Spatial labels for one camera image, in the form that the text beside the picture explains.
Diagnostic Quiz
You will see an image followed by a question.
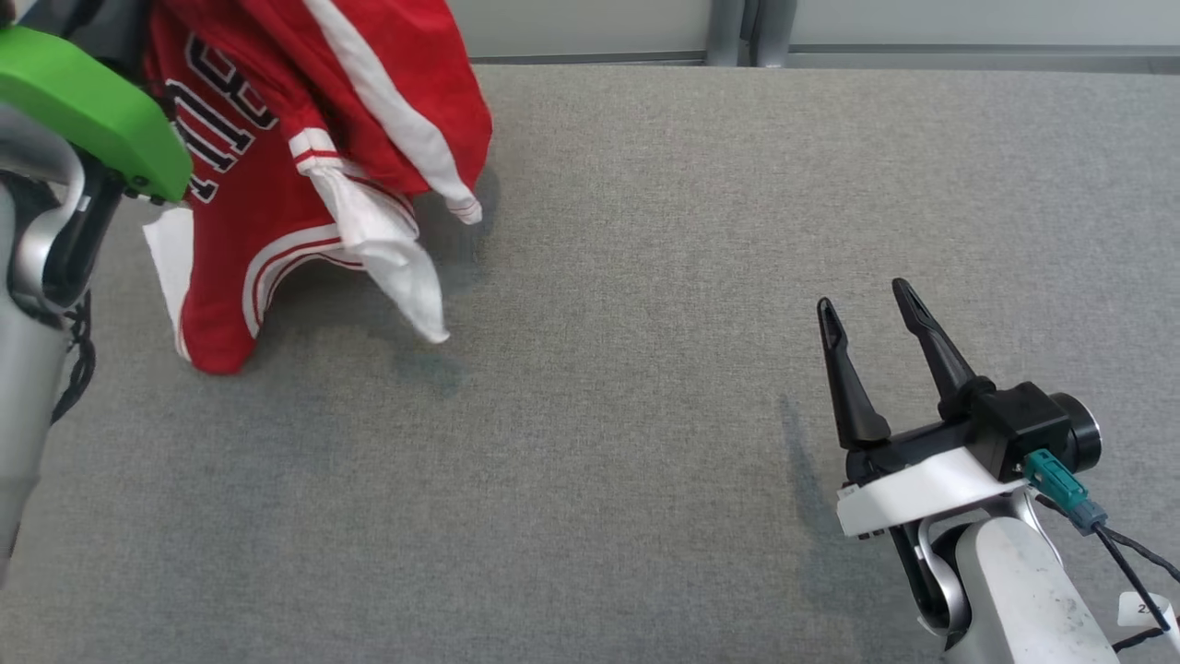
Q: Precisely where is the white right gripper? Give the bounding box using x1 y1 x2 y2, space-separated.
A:
817 279 1029 539

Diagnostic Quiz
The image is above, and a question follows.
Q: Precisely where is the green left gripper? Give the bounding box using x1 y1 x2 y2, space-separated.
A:
0 0 193 204

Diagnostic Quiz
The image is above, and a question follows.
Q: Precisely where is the red basketball jersey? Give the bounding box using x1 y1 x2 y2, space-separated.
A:
143 0 451 375

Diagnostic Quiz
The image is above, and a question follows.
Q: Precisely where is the black cable teal plug right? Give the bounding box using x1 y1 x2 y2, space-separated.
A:
1023 449 1180 637

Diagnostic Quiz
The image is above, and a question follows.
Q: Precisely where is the black cable teal plug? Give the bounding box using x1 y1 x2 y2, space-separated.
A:
1023 449 1180 637
51 293 99 425

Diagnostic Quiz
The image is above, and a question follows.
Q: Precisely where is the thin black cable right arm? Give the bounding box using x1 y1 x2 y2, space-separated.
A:
1037 496 1180 652

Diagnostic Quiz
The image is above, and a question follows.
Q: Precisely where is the black cable teal plug left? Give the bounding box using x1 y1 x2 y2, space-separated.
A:
51 293 99 425

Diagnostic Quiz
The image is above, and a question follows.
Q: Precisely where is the white paper tag right cable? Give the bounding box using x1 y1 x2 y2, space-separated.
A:
1117 593 1180 646

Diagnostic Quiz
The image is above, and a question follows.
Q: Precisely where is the grey partition post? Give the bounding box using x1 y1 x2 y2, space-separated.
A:
705 0 746 67
754 0 799 68

